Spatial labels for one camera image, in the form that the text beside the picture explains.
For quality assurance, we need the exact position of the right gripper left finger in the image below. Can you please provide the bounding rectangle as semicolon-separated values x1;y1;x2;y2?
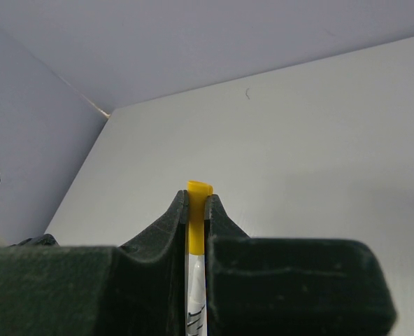
0;190;188;335

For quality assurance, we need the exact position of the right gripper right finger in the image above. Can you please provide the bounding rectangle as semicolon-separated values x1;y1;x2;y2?
205;195;397;335

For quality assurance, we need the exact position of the yellow marker pen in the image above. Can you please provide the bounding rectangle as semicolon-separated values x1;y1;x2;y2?
187;255;206;335

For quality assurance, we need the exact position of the yellow pen cap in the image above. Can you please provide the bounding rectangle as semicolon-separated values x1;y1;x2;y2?
187;181;213;256

